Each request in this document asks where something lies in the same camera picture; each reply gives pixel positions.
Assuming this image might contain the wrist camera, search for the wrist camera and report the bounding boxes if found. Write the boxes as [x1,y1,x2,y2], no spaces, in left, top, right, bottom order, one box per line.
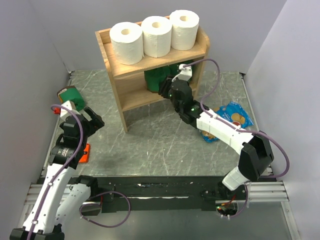
[172,64,192,82]
[51,100,80,121]

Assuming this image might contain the white paper towel roll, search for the white paper towel roll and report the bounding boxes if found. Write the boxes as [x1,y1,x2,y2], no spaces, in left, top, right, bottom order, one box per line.
[141,16,172,58]

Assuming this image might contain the wooden two-tier shelf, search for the wooden two-tier shelf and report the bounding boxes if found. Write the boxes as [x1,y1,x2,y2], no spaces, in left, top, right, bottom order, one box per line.
[95,27,211,132]

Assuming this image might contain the green roll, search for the green roll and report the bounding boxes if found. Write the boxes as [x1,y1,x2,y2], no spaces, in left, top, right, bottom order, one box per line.
[57,85,85,111]
[169,60,193,83]
[144,66,171,93]

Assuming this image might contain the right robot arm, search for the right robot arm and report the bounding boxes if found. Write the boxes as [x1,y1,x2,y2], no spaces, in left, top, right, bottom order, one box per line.
[158,76,274,200]

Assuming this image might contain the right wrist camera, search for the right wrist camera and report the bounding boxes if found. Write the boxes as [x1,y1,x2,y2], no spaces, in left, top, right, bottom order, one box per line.
[172,64,192,82]

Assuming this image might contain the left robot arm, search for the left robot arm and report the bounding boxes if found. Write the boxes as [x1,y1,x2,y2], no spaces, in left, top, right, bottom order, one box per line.
[9,102,105,240]

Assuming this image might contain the blue Lay's chips bag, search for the blue Lay's chips bag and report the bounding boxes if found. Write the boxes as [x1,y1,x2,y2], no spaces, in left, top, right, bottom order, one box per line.
[213,101,254,129]

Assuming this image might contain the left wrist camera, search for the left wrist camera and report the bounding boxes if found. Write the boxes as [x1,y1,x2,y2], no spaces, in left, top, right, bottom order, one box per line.
[51,100,80,121]

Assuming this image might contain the purple cable loop, base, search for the purple cable loop, base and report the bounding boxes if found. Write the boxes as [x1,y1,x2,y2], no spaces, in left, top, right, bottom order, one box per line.
[79,191,132,228]

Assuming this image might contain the orange flat package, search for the orange flat package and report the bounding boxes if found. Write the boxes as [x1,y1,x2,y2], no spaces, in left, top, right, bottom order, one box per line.
[78,143,91,164]

